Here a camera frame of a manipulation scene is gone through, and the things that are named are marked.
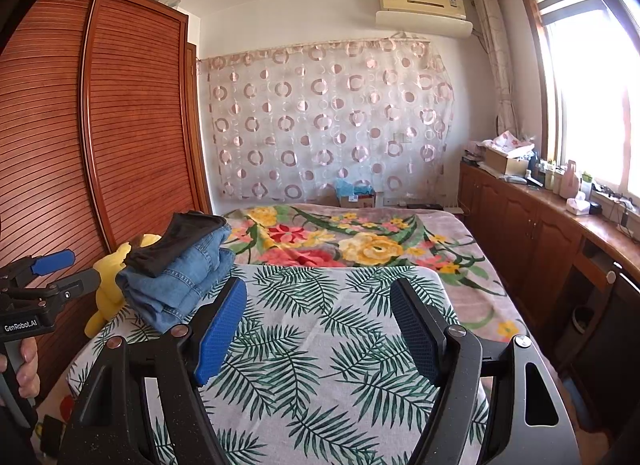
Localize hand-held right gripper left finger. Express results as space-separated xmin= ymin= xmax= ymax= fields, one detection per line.
xmin=57 ymin=276 xmax=248 ymax=465

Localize pink patterned bag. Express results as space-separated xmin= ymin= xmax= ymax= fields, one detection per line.
xmin=492 ymin=130 xmax=536 ymax=152

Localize wooden sideboard cabinet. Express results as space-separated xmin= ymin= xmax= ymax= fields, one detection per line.
xmin=459 ymin=160 xmax=640 ymax=431

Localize wooden slatted wardrobe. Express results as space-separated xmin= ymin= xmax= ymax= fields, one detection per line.
xmin=0 ymin=0 xmax=211 ymax=396

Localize small cardboard box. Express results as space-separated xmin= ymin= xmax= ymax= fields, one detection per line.
xmin=340 ymin=192 xmax=377 ymax=209

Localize window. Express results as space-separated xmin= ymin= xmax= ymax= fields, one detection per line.
xmin=517 ymin=0 xmax=640 ymax=196

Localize beige window curtain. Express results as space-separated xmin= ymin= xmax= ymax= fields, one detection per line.
xmin=472 ymin=0 xmax=521 ymax=146

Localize floral blanket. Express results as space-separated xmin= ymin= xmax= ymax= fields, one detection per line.
xmin=222 ymin=204 xmax=528 ymax=343

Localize black pants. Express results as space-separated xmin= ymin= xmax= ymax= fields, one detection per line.
xmin=125 ymin=212 xmax=228 ymax=278

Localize circle patterned sheer curtain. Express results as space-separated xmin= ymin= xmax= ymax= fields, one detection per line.
xmin=200 ymin=32 xmax=456 ymax=203

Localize yellow plush toy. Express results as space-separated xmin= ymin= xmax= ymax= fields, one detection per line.
xmin=84 ymin=234 xmax=162 ymax=338

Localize person's left hand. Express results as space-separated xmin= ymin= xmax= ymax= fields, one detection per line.
xmin=0 ymin=336 xmax=41 ymax=399

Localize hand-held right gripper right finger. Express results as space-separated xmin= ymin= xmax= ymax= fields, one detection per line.
xmin=389 ymin=277 xmax=581 ymax=465

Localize folded blue jeans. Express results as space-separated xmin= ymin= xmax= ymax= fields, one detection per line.
xmin=116 ymin=225 xmax=236 ymax=335

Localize blue cloth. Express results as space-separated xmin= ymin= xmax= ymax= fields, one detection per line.
xmin=334 ymin=177 xmax=376 ymax=198

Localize beige wall air conditioner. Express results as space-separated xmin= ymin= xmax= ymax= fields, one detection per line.
xmin=376 ymin=0 xmax=473 ymax=40

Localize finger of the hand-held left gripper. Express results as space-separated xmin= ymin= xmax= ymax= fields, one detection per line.
xmin=0 ymin=250 xmax=76 ymax=288
xmin=47 ymin=268 xmax=102 ymax=302

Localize open cardboard box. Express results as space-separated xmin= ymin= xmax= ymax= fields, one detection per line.
xmin=484 ymin=146 xmax=531 ymax=176

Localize palm leaf printed sheet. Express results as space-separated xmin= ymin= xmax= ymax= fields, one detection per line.
xmin=65 ymin=264 xmax=491 ymax=465

